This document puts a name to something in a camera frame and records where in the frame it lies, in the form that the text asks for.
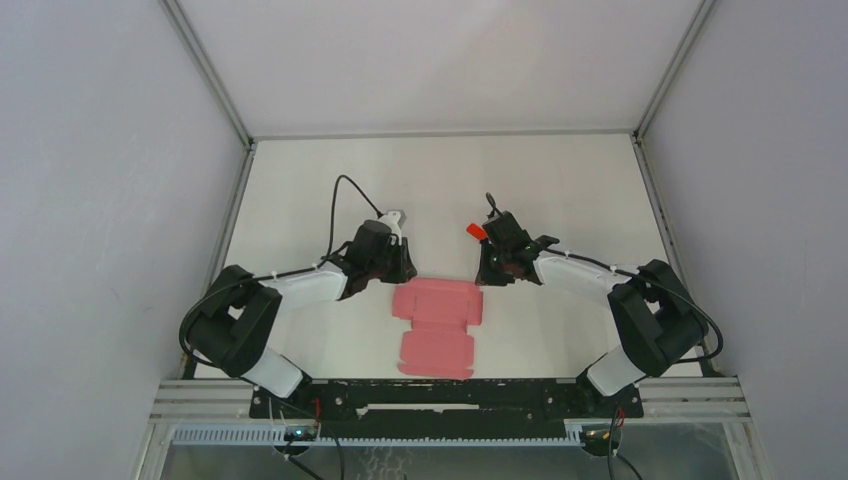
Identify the pink cardboard box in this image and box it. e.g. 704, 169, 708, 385
392, 278, 483, 381

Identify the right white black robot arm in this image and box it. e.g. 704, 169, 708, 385
466, 209, 714, 416

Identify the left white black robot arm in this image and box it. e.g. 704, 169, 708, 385
178, 210, 417, 417

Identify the small orange block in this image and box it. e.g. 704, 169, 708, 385
466, 223, 488, 242

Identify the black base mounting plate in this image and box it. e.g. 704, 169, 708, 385
249, 378, 644, 439

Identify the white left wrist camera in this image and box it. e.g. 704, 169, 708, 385
377, 209, 407, 243

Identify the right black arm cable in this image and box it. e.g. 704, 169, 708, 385
484, 192, 725, 363

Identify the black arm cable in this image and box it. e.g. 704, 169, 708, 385
178, 174, 384, 370
484, 192, 725, 363

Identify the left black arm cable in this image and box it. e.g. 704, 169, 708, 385
178, 174, 384, 370

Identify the aluminium front frame rail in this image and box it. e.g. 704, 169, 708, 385
150, 377, 751, 423

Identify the white slotted cable duct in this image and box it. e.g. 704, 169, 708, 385
172, 424, 583, 447

